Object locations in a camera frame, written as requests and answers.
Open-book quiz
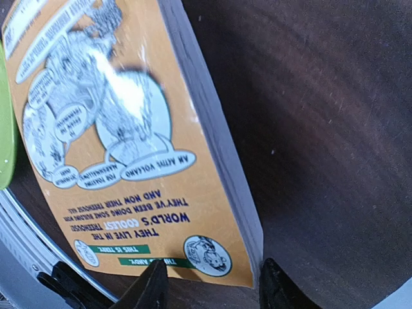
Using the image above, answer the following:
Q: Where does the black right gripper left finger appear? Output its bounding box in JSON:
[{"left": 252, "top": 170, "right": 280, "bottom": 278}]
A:
[{"left": 109, "top": 259, "right": 169, "bottom": 309}]

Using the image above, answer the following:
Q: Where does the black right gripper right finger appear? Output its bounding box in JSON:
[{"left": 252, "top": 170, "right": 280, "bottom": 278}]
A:
[{"left": 259, "top": 258, "right": 321, "bottom": 309}]

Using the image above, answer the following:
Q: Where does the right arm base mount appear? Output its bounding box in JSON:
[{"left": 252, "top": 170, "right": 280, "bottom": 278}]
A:
[{"left": 37, "top": 261, "right": 114, "bottom": 309}]

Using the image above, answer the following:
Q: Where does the orange cartoon booklet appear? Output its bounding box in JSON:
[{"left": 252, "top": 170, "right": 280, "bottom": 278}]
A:
[{"left": 2, "top": 1, "right": 263, "bottom": 287}]

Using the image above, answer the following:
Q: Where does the front aluminium rail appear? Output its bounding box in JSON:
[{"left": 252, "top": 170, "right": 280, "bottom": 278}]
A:
[{"left": 1, "top": 189, "right": 118, "bottom": 308}]

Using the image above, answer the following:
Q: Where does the green plastic plate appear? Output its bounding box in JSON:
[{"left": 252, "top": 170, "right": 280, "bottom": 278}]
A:
[{"left": 0, "top": 44, "right": 18, "bottom": 190}]

